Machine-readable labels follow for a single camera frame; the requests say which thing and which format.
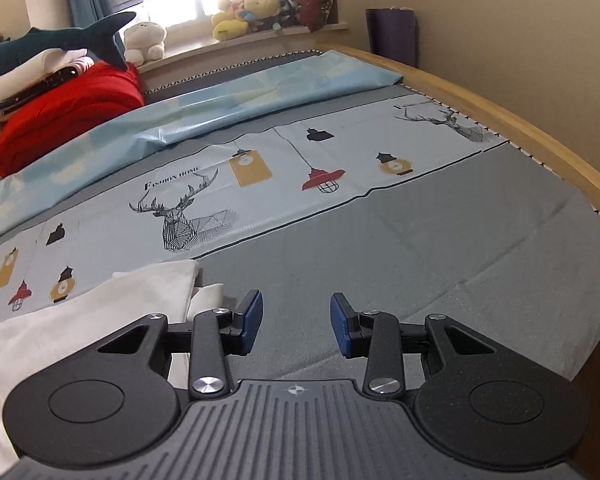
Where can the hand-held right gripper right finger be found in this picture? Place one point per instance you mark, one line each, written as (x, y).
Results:
(339, 326)

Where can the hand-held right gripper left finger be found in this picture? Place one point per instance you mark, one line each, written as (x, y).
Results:
(252, 321)

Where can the white garment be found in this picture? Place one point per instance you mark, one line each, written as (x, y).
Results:
(80, 320)

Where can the printed grey bed sheet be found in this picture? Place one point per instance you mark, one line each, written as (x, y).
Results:
(405, 240)

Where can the light blue quilt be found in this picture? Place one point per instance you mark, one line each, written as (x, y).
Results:
(230, 105)

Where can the red blanket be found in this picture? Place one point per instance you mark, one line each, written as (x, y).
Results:
(70, 120)

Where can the window sill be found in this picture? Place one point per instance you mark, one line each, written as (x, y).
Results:
(220, 47)

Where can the purple bag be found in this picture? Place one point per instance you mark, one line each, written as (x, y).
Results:
(392, 35)

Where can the yellow flat plush toy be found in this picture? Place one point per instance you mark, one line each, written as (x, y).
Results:
(230, 25)

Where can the white plush toy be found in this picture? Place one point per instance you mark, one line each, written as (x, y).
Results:
(145, 40)

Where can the dark striped plush toy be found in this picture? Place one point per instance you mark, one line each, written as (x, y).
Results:
(287, 10)

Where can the yellow round plush toy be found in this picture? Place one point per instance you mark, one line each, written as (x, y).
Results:
(261, 5)

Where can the blue shark plush toy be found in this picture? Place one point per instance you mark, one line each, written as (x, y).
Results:
(45, 42)

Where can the wooden bed frame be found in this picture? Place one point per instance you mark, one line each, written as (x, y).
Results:
(505, 105)

